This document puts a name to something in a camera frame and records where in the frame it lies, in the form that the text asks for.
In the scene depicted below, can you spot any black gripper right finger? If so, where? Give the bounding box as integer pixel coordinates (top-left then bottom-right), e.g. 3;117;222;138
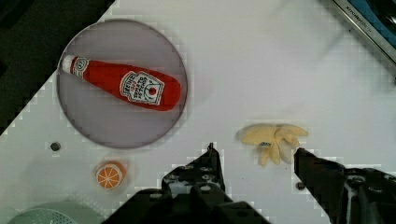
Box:
294;147;396;224

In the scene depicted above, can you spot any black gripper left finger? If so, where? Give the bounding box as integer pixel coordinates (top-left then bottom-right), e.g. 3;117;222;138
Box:
102;144;268;224

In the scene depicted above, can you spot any orange slice toy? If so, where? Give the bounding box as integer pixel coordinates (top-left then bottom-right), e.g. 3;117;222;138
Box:
95;161;126;189

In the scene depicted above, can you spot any red plush ketchup bottle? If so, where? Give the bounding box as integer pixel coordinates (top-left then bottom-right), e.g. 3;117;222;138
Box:
61;55;181;111

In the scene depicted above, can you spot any green perforated colander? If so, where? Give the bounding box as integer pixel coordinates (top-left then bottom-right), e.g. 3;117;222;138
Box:
7;202;105;224

